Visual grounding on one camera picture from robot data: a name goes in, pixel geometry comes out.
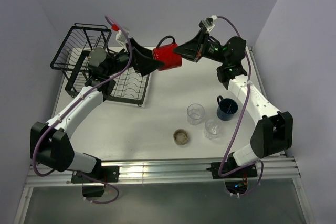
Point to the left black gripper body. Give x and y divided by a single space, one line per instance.
122 60

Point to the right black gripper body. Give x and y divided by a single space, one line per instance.
212 51

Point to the red mug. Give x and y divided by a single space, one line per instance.
165 54

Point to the clear plastic cup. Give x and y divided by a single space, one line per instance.
212 128
195 114

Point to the dark blue mug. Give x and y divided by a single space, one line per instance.
227 108

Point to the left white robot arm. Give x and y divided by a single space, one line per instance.
50 143

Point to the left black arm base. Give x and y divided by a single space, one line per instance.
95 184

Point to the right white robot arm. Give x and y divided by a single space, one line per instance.
273 128

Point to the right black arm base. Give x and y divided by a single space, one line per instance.
249 171

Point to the small brown round lid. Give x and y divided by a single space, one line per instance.
181 137

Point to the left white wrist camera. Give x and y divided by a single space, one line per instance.
120 37

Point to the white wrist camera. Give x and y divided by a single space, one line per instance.
120 37
208 23

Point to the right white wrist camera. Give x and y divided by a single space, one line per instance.
208 23

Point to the black wire dish rack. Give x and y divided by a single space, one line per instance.
72 59

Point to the aluminium mounting rail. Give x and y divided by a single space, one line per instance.
168 171

